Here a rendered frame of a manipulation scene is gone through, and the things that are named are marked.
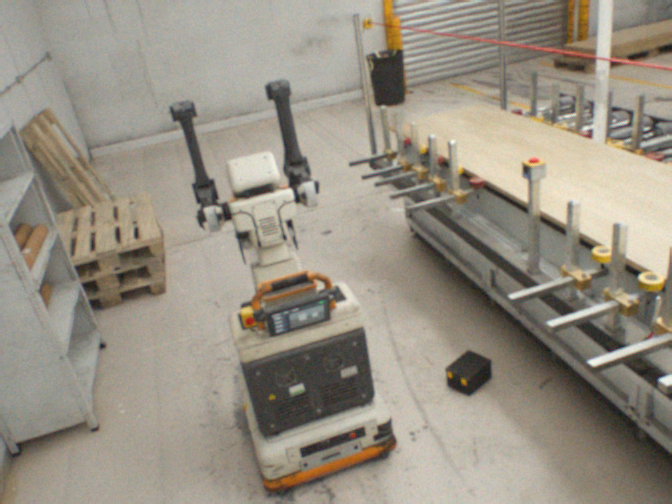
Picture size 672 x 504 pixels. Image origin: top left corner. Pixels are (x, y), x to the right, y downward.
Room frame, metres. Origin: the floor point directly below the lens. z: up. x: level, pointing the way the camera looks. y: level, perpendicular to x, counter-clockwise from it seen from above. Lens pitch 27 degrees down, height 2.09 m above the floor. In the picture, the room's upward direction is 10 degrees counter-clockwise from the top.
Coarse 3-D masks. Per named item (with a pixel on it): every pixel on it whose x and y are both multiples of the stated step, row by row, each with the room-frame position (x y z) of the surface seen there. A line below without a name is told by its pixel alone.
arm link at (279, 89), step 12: (276, 84) 2.72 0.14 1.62; (276, 96) 2.66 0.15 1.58; (288, 96) 2.67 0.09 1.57; (288, 108) 2.66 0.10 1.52; (288, 120) 2.65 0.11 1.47; (288, 132) 2.64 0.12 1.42; (288, 144) 2.64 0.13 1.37; (288, 156) 2.66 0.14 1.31; (300, 156) 2.63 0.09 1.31; (288, 168) 2.61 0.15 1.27; (288, 180) 2.64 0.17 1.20
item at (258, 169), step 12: (252, 156) 2.49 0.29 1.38; (264, 156) 2.49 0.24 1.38; (228, 168) 2.45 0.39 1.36; (240, 168) 2.45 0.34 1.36; (252, 168) 2.45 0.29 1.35; (264, 168) 2.45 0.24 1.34; (276, 168) 2.46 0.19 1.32; (240, 180) 2.41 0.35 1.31; (252, 180) 2.41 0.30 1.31; (264, 180) 2.42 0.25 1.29; (276, 180) 2.43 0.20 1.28; (240, 192) 2.41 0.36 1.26
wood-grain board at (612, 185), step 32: (448, 128) 4.04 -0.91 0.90; (480, 128) 3.91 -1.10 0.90; (512, 128) 3.79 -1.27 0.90; (544, 128) 3.67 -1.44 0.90; (480, 160) 3.29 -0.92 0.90; (512, 160) 3.20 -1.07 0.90; (544, 160) 3.11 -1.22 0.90; (576, 160) 3.03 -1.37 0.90; (608, 160) 2.95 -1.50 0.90; (640, 160) 2.87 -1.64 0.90; (512, 192) 2.75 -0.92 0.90; (544, 192) 2.68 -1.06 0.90; (576, 192) 2.62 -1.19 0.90; (608, 192) 2.55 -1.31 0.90; (640, 192) 2.49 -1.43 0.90; (608, 224) 2.24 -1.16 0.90; (640, 224) 2.19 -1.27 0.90; (640, 256) 1.94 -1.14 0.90
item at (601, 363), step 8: (664, 336) 1.50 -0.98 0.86; (640, 344) 1.48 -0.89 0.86; (648, 344) 1.47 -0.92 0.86; (656, 344) 1.47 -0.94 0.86; (664, 344) 1.48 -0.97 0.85; (616, 352) 1.46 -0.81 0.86; (624, 352) 1.46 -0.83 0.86; (632, 352) 1.45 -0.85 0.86; (640, 352) 1.46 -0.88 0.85; (648, 352) 1.46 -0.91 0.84; (592, 360) 1.45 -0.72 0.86; (600, 360) 1.44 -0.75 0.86; (608, 360) 1.43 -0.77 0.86; (616, 360) 1.44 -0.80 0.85; (624, 360) 1.44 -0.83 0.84; (592, 368) 1.42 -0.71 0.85; (600, 368) 1.42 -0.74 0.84; (608, 368) 1.43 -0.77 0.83
